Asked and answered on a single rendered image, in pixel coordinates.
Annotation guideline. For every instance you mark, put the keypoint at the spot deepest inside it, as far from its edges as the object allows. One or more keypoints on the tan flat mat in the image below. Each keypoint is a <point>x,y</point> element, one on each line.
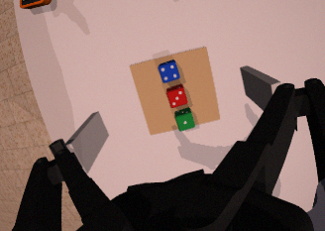
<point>197,80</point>

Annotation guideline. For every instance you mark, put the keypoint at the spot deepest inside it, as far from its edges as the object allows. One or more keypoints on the blue die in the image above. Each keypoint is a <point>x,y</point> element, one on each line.
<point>168,71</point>

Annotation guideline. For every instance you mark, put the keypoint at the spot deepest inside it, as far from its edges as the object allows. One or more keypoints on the green die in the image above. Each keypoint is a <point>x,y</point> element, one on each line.
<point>184,119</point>

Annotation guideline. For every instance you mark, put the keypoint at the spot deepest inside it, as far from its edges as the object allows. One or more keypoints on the red die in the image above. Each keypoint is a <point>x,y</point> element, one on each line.
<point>176,96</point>

